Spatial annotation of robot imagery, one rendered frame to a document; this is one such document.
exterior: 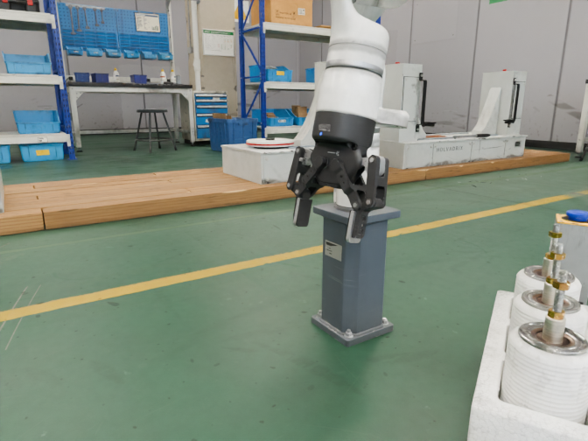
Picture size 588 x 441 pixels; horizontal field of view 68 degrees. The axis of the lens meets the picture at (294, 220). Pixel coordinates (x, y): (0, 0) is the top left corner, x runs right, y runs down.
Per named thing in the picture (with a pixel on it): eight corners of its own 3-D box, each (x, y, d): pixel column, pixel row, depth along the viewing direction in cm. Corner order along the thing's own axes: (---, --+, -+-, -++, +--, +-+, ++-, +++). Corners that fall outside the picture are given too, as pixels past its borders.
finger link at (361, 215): (355, 194, 51) (347, 236, 52) (376, 198, 49) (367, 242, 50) (363, 195, 52) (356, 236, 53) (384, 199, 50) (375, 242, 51)
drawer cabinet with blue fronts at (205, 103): (182, 143, 616) (178, 91, 598) (213, 141, 641) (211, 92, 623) (197, 145, 568) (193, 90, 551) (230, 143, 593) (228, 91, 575)
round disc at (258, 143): (238, 146, 283) (237, 137, 281) (278, 143, 299) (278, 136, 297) (260, 150, 258) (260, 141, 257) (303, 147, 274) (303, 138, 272)
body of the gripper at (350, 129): (301, 104, 54) (289, 179, 55) (353, 105, 48) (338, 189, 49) (341, 116, 59) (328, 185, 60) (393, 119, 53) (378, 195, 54)
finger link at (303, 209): (312, 199, 59) (307, 227, 59) (309, 199, 59) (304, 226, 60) (300, 198, 57) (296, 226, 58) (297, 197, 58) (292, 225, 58)
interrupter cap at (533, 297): (574, 297, 66) (575, 293, 66) (585, 319, 59) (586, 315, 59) (518, 290, 69) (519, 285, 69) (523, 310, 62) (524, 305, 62)
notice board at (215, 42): (203, 54, 627) (201, 28, 618) (234, 57, 653) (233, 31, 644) (203, 54, 625) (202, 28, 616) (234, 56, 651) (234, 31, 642)
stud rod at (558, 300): (549, 325, 54) (559, 269, 52) (559, 328, 54) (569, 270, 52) (548, 328, 54) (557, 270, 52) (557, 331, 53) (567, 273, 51)
